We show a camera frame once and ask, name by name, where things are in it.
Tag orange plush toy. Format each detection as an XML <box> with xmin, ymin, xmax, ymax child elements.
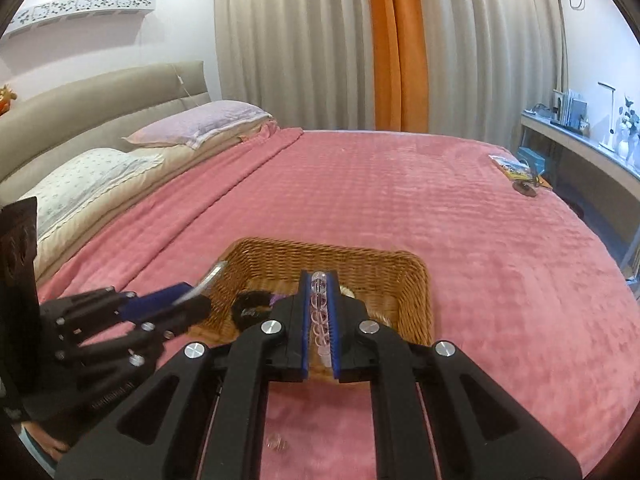
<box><xmin>0</xmin><ymin>84</ymin><xmax>17</xmax><ymax>115</ymax></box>

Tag white wall shelf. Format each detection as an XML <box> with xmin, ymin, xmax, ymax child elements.
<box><xmin>1</xmin><ymin>0</ymin><xmax>157</xmax><ymax>40</ymax></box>

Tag white desk lamp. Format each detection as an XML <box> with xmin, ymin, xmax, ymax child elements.
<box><xmin>598</xmin><ymin>81</ymin><xmax>616</xmax><ymax>153</ymax></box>

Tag grey long desk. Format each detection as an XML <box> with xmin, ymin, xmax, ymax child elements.
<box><xmin>519</xmin><ymin>109</ymin><xmax>640</xmax><ymax>241</ymax></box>

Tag pink star hair clip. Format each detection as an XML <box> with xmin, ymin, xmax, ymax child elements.
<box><xmin>171</xmin><ymin>260</ymin><xmax>228</xmax><ymax>307</ymax></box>

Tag vase with flowers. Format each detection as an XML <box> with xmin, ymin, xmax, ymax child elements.
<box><xmin>616</xmin><ymin>96</ymin><xmax>639</xmax><ymax>162</ymax></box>

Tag lilac pillow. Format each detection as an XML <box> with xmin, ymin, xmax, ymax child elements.
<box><xmin>125</xmin><ymin>100</ymin><xmax>272</xmax><ymax>150</ymax></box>

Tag pink plush blanket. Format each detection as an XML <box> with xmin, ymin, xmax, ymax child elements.
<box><xmin>39</xmin><ymin>128</ymin><xmax>639</xmax><ymax>472</ymax></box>

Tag orange curtain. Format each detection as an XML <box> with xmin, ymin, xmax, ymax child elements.
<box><xmin>370</xmin><ymin>0</ymin><xmax>430</xmax><ymax>133</ymax></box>

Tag beige folded quilt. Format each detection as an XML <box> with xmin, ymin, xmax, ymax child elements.
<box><xmin>34</xmin><ymin>120</ymin><xmax>270</xmax><ymax>284</ymax></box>

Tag clear crystal bead bracelet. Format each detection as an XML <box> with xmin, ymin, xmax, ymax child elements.
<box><xmin>309</xmin><ymin>270</ymin><xmax>334</xmax><ymax>366</ymax></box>

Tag left hand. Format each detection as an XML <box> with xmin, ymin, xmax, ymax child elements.
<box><xmin>22</xmin><ymin>422</ymin><xmax>70</xmax><ymax>462</ymax></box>

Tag small items on bed edge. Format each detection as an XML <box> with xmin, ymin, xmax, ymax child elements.
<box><xmin>489</xmin><ymin>155</ymin><xmax>552</xmax><ymax>197</ymax></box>

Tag beige curtain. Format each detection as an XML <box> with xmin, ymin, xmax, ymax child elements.
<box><xmin>215</xmin><ymin>0</ymin><xmax>567</xmax><ymax>148</ymax></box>

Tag books on desk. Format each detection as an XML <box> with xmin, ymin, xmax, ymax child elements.
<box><xmin>551</xmin><ymin>89</ymin><xmax>588</xmax><ymax>134</ymax></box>

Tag brown wicker basket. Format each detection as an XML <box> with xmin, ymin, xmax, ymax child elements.
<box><xmin>189</xmin><ymin>237</ymin><xmax>434</xmax><ymax>346</ymax></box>

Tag beige padded headboard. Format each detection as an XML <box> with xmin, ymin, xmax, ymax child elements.
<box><xmin>1</xmin><ymin>61</ymin><xmax>210</xmax><ymax>205</ymax></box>

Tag white floral pillow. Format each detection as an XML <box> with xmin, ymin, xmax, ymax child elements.
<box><xmin>23</xmin><ymin>148</ymin><xmax>163</xmax><ymax>238</ymax></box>

